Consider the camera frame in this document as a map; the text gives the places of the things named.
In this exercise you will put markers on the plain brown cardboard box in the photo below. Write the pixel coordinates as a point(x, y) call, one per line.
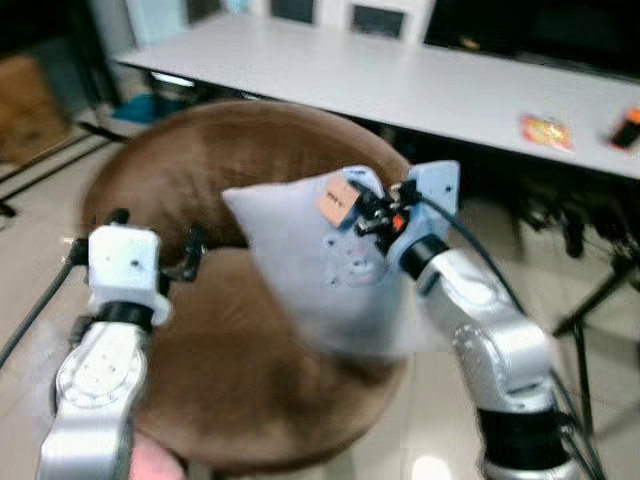
point(25, 105)

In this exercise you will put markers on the blue flat item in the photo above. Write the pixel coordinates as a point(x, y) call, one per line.
point(150, 106)

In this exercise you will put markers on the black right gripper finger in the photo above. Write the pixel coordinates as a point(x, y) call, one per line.
point(362, 198)

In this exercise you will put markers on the orange and black gadget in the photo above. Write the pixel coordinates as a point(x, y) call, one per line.
point(626, 128)

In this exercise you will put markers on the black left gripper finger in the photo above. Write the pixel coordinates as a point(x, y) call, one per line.
point(194, 250)
point(118, 217)

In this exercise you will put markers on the grey square pillow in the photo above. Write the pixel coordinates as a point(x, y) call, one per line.
point(300, 270)

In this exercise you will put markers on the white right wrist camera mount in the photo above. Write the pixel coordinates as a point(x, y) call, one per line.
point(430, 200)

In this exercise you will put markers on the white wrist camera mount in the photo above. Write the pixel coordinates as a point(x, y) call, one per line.
point(125, 265)
point(430, 200)

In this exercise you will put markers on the pink pillow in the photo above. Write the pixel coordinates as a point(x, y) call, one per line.
point(155, 463)

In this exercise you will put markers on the pale teal panel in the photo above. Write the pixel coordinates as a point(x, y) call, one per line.
point(155, 18)

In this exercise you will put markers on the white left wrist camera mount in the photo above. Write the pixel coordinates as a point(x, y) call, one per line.
point(125, 265)

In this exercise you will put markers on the brown round sofa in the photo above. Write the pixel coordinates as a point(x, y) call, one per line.
point(230, 390)

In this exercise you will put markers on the red yellow snack packet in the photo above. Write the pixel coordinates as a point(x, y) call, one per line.
point(545, 131)

